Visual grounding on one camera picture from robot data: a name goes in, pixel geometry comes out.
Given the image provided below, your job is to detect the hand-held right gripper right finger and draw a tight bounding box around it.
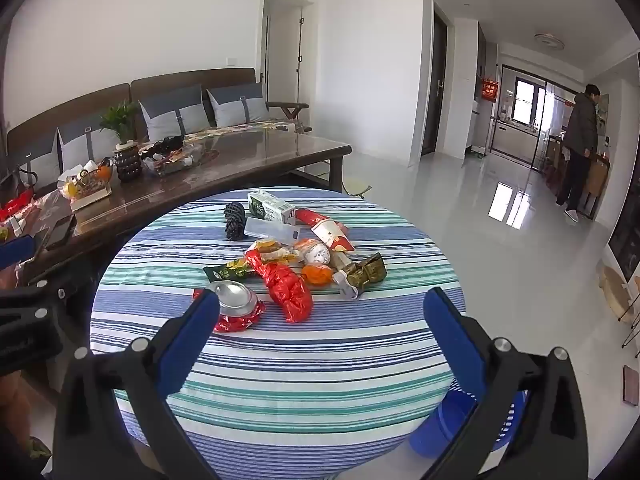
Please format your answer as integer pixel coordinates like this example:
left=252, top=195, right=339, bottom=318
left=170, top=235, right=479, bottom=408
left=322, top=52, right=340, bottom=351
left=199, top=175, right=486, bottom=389
left=422, top=287, right=591, bottom=480

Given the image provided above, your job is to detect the clear plastic box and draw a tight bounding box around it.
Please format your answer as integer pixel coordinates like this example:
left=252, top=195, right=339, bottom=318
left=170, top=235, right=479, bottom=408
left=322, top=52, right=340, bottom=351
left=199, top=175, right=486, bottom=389
left=244, top=216, right=301, bottom=242

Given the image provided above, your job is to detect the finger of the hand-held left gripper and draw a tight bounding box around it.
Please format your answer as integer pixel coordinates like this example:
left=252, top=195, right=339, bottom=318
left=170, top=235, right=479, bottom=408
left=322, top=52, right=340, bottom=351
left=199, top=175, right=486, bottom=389
left=0, top=234, right=37, bottom=271
left=20, top=282, right=68, bottom=320

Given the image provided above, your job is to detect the red white snack packet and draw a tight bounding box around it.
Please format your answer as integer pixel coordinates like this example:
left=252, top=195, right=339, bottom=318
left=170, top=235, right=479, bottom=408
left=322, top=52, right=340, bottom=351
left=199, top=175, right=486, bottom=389
left=295, top=208, right=356, bottom=253

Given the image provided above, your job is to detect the dark wooden coffee table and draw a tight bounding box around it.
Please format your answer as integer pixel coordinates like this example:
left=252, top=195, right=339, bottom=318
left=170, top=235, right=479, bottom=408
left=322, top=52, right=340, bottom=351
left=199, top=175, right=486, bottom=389
left=20, top=127, right=353, bottom=281

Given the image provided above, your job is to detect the orange white snack packet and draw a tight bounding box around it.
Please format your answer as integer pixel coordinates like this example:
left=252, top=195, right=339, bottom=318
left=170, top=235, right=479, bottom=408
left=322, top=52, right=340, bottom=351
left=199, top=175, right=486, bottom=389
left=294, top=239, right=335, bottom=288

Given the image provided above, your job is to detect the striped round tablecloth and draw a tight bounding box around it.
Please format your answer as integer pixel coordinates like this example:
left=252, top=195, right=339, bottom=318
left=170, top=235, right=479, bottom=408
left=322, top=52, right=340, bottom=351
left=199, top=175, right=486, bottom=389
left=90, top=186, right=468, bottom=480

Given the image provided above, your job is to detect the green white milk carton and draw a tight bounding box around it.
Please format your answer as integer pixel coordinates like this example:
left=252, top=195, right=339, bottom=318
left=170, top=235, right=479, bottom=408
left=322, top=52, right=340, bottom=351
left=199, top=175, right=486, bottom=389
left=247, top=190, right=297, bottom=225

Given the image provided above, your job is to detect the black pinecone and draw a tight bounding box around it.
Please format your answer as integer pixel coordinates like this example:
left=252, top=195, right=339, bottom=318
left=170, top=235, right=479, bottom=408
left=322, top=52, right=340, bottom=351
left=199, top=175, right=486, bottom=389
left=223, top=201, right=247, bottom=242

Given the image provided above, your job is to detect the round beige floor pad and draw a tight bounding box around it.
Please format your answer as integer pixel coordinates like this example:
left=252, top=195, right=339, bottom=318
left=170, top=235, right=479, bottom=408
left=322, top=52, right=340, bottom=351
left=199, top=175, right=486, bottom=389
left=600, top=265, right=636, bottom=321

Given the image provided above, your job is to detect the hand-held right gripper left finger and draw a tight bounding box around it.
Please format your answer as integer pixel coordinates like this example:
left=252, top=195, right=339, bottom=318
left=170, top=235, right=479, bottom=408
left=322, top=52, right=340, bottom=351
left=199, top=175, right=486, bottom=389
left=52, top=289, right=226, bottom=480

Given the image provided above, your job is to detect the grey blue pillow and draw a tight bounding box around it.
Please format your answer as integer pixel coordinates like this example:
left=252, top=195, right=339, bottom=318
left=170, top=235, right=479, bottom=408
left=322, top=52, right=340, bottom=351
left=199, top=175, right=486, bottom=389
left=138, top=85, right=211, bottom=142
left=56, top=115, right=121, bottom=173
left=10, top=135, right=61, bottom=186
left=206, top=82, right=271, bottom=128

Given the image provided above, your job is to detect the glass fruit bowl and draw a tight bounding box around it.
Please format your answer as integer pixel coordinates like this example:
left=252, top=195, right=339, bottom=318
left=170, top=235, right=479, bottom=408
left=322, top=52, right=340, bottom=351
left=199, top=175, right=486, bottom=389
left=140, top=135, right=206, bottom=177

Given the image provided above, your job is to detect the potted plant in dark vase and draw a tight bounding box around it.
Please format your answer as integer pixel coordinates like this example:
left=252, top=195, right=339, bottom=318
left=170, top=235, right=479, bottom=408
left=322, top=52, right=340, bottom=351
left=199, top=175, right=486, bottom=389
left=99, top=100, right=143, bottom=183

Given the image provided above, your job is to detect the green gold foil wrapper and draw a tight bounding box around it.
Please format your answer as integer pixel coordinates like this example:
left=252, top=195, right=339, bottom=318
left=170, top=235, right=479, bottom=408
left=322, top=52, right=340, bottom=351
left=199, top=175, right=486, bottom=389
left=346, top=252, right=388, bottom=288

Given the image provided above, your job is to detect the yellow bread packet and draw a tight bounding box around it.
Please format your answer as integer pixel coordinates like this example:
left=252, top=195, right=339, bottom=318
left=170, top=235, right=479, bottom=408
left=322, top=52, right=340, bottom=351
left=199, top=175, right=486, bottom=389
left=245, top=239, right=303, bottom=267

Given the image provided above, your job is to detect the red plastic bag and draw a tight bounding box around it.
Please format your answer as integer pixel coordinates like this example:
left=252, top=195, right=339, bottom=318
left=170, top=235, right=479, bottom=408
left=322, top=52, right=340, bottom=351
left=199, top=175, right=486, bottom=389
left=244, top=249, right=314, bottom=324

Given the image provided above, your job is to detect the dark door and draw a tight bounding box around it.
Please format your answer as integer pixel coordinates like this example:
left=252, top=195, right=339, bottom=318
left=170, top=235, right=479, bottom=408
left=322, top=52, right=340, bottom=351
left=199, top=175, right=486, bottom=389
left=421, top=2, right=448, bottom=157

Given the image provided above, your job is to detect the green snack packet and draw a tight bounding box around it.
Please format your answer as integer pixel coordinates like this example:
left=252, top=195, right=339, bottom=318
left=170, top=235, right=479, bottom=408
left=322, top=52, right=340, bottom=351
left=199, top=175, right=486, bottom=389
left=202, top=260, right=256, bottom=283

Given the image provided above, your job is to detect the blue plastic basket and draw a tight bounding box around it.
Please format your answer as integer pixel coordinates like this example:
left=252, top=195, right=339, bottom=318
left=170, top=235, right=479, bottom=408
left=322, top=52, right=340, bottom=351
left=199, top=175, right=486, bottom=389
left=409, top=387, right=531, bottom=461

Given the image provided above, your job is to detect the white door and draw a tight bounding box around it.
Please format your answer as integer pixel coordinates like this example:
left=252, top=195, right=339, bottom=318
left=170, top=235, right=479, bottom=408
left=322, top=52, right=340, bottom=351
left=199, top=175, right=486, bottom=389
left=262, top=0, right=306, bottom=106

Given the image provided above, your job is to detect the dark wooden sofa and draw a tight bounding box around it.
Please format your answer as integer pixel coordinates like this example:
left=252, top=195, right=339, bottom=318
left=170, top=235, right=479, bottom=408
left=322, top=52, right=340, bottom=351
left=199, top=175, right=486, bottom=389
left=5, top=67, right=311, bottom=186

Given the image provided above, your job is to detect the black phone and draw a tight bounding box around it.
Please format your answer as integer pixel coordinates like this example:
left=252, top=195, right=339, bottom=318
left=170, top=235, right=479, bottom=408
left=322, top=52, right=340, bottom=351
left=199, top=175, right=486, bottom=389
left=45, top=214, right=77, bottom=250

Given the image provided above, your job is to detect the crushed red can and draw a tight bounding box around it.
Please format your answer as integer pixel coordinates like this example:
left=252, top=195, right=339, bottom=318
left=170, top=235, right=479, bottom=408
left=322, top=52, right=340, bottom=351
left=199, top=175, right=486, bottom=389
left=192, top=280, right=267, bottom=335

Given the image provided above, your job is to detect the wire fruit basket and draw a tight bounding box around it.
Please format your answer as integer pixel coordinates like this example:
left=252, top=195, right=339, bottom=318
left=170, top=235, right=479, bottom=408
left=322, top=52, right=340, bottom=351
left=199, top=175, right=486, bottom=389
left=60, top=157, right=115, bottom=211

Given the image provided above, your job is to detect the brown floor mat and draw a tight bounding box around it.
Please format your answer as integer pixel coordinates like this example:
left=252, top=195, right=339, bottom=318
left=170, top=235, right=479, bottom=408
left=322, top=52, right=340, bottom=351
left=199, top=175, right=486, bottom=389
left=622, top=365, right=640, bottom=406

